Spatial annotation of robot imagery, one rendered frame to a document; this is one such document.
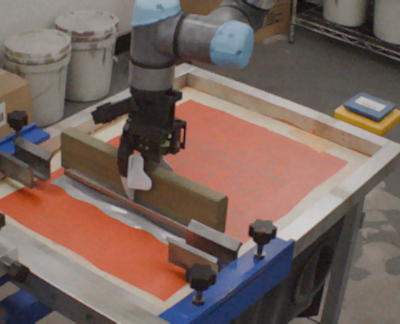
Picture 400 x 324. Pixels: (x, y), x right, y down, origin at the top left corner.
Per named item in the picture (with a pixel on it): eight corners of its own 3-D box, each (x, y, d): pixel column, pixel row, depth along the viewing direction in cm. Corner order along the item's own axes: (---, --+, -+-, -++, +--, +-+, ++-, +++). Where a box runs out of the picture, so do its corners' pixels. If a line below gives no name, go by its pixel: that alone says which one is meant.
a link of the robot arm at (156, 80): (119, 61, 145) (152, 47, 151) (119, 86, 147) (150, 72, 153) (156, 73, 141) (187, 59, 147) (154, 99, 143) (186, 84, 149)
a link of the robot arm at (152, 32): (174, 9, 136) (124, 1, 138) (169, 73, 141) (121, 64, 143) (193, -4, 142) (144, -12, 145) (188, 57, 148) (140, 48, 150)
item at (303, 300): (298, 284, 199) (319, 156, 184) (330, 297, 195) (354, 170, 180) (173, 386, 166) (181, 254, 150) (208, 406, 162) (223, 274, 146)
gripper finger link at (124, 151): (120, 180, 152) (128, 130, 149) (114, 177, 152) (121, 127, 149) (138, 173, 155) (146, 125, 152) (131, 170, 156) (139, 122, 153)
